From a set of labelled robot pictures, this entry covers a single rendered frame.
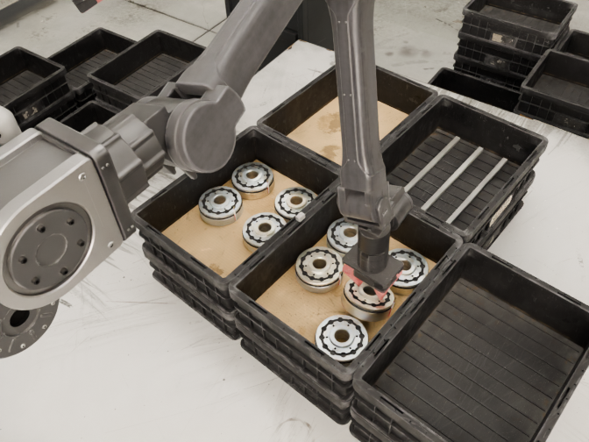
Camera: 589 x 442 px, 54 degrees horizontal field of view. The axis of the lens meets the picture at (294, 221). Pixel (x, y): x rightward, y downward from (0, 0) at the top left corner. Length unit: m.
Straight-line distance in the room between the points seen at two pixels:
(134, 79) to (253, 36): 1.83
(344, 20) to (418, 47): 2.68
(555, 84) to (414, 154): 1.09
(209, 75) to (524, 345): 0.84
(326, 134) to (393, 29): 2.18
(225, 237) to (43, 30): 2.92
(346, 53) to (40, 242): 0.54
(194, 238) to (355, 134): 0.57
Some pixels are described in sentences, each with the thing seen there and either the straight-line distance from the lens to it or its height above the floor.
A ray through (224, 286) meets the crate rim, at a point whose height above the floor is 0.92.
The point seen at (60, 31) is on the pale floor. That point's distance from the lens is 4.04.
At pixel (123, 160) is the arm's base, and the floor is 1.48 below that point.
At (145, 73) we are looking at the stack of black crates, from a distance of 2.54.
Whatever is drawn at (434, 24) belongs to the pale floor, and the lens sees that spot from 3.79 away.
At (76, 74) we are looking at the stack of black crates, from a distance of 2.85.
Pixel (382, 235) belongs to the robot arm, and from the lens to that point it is 1.01.
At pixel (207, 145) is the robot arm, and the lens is 0.63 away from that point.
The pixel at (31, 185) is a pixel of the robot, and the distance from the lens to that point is 0.53.
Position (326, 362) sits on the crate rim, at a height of 0.93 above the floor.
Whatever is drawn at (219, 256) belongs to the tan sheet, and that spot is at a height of 0.83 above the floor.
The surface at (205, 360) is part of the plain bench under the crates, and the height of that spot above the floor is 0.70.
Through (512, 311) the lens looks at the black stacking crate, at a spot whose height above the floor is 0.83.
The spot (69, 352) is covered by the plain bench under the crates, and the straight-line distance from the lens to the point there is 1.42.
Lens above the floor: 1.85
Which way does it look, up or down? 48 degrees down
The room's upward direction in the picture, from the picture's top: 3 degrees counter-clockwise
